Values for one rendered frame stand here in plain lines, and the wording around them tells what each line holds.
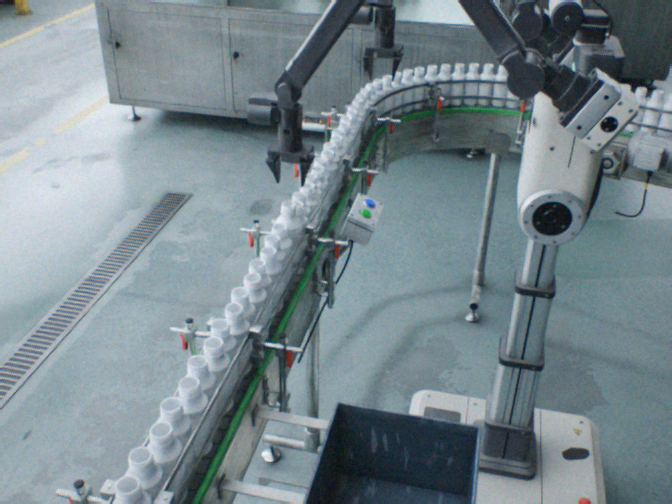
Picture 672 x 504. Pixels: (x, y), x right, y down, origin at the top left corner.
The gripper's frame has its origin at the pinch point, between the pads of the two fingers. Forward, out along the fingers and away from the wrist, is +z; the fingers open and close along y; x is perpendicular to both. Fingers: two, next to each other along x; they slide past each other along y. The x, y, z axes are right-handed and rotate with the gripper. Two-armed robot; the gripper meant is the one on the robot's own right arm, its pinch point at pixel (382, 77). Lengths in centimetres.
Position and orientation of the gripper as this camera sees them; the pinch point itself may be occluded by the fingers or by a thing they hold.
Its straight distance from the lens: 210.9
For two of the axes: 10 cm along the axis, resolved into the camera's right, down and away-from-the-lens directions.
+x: -2.2, 5.1, -8.3
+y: -9.7, -1.3, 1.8
